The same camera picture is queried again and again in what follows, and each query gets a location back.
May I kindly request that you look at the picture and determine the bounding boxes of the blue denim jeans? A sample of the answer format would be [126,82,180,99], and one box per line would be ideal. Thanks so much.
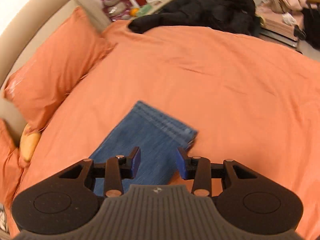
[90,101,197,191]

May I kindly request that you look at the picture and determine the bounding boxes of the orange pillow left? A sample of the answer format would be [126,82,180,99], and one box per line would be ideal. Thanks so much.
[0,119,25,209]

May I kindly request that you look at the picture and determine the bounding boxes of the orange pillow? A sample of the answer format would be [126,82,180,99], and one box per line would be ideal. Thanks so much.
[0,119,25,209]
[3,7,114,132]

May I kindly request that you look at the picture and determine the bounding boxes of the yellow plush cushion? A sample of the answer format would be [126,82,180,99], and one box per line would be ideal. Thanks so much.
[20,124,41,163]

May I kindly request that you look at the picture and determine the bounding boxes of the orange duvet cover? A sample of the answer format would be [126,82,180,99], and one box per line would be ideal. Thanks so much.
[17,21,319,239]

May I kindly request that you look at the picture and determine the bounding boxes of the orange pillow right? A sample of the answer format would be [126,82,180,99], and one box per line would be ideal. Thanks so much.
[3,7,114,132]

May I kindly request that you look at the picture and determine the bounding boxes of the pink clothes pile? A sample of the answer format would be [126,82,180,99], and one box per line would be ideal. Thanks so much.
[256,0,319,46]

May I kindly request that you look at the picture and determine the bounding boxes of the black garment on bed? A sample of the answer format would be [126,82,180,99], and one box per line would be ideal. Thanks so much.
[128,0,260,37]

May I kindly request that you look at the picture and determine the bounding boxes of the pink plush toy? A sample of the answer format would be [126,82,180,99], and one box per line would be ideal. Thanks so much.
[101,0,133,22]

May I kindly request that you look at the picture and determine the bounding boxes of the orange fruit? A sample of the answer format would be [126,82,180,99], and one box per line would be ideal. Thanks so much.
[130,8,139,17]

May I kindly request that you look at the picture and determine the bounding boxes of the beige upholstered headboard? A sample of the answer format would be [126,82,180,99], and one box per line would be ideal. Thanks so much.
[1,0,110,143]

